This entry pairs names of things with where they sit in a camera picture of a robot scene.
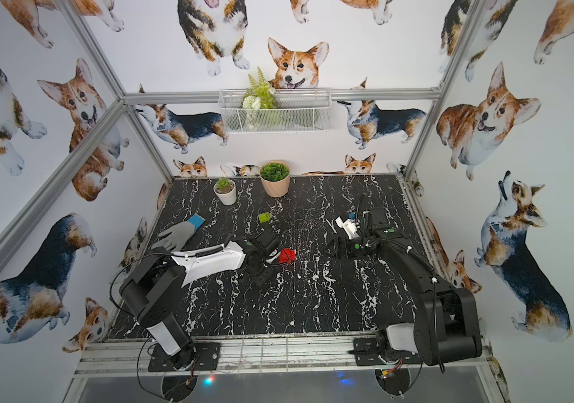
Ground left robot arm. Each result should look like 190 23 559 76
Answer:
119 230 280 369

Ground small white plant pot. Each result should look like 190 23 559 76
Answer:
213 177 237 206

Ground white wire basket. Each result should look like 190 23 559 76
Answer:
218 89 332 134

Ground red lego brick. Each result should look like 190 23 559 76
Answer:
279 249 296 265

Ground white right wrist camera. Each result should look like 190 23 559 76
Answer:
335 217 360 239

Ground green fern plant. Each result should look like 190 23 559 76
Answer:
242 68 277 130

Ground beige plant pot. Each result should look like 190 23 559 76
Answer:
260 161 290 198

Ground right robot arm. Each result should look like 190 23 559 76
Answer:
325 230 483 366

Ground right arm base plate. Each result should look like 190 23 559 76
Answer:
348 337 421 367

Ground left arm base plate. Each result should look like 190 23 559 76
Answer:
148 343 222 373

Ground grey work glove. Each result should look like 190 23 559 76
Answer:
150 214 205 252

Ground green lego brick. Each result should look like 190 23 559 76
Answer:
258 213 271 223

